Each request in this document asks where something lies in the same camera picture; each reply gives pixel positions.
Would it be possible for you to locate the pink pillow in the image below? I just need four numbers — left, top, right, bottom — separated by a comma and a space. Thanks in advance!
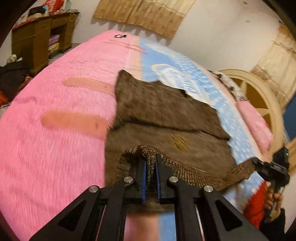
235, 100, 275, 152

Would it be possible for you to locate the folded cloths stack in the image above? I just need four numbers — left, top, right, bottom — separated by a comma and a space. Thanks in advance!
48, 34, 60, 54

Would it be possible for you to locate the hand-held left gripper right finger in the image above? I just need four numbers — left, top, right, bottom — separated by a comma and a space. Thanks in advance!
155, 153, 270, 241

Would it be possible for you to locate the brown knitted sweater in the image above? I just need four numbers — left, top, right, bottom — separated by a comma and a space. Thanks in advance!
105, 70, 258, 205

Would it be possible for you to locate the red knitted garment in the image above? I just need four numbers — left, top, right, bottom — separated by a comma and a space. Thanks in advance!
243, 182, 269, 229

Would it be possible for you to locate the person's right hand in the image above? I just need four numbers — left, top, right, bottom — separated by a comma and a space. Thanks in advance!
264, 186, 284, 217

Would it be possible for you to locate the beige patterned curtain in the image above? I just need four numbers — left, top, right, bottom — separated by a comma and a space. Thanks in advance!
92, 0, 197, 39
250, 23, 296, 110

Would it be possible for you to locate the dark clothes pile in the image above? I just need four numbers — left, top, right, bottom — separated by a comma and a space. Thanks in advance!
0, 61, 31, 103

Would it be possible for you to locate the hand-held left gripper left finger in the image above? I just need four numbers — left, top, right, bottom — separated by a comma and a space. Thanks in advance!
29, 159, 148, 241

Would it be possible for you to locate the person's right forearm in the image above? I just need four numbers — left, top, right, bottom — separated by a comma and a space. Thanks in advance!
259, 207, 287, 241

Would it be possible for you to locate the red box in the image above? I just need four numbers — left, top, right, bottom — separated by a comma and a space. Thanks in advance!
43, 0, 65, 12

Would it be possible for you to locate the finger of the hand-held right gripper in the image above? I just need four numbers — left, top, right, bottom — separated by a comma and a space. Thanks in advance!
252, 157, 271, 178

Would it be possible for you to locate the black bag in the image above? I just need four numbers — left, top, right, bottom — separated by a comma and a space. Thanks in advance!
27, 6, 49, 17

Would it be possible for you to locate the cream round headboard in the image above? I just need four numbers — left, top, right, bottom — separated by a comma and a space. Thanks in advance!
218, 68, 286, 153

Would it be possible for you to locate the brown wooden desk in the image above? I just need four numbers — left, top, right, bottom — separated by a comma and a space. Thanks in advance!
11, 11, 78, 76

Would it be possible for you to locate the pink and blue printed blanket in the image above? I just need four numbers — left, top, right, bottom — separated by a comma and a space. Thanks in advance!
0, 30, 275, 241

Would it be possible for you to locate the white patterned cloth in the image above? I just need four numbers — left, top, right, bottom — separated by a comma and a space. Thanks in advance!
211, 70, 247, 102

